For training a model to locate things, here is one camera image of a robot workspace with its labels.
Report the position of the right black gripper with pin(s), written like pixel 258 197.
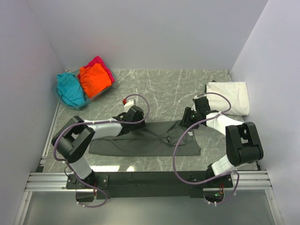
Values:
pixel 186 117

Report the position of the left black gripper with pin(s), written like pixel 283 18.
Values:
pixel 138 124

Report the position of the dark grey t shirt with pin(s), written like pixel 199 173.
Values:
pixel 156 139

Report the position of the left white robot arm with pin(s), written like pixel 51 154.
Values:
pixel 74 138

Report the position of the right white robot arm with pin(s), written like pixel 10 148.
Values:
pixel 242 140

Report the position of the orange t shirt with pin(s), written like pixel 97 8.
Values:
pixel 94 79

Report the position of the clear plastic basket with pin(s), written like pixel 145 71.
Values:
pixel 87 100

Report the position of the pink t shirt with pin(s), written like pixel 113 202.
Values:
pixel 98 60

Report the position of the teal t shirt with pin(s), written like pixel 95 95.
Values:
pixel 69 89

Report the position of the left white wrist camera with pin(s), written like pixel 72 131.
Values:
pixel 128 103

